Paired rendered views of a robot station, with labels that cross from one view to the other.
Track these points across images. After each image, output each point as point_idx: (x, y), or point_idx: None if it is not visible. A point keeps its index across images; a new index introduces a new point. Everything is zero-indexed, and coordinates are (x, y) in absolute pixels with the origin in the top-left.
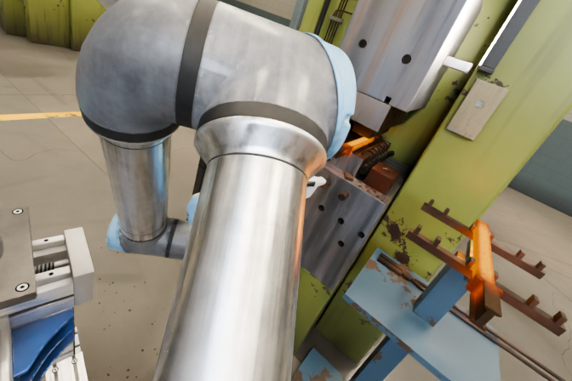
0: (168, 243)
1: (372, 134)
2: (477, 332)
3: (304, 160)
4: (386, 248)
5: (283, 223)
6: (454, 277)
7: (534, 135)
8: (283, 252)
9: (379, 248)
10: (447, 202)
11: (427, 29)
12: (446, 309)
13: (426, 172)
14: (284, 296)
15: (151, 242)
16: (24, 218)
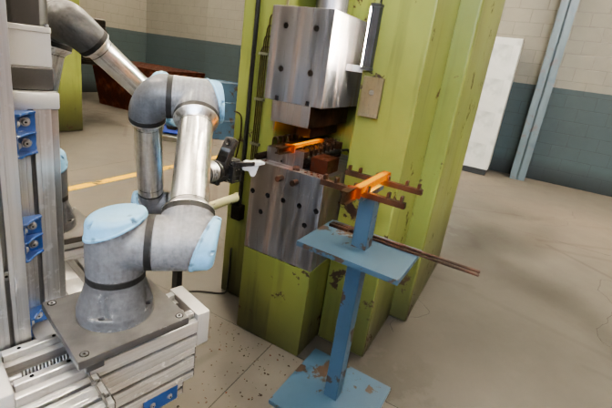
0: (166, 201)
1: (311, 134)
2: (403, 251)
3: (207, 115)
4: None
5: (201, 129)
6: (363, 207)
7: (410, 105)
8: (202, 136)
9: (333, 219)
10: (378, 171)
11: (316, 51)
12: (367, 233)
13: (357, 152)
14: (203, 145)
15: (157, 200)
16: (76, 210)
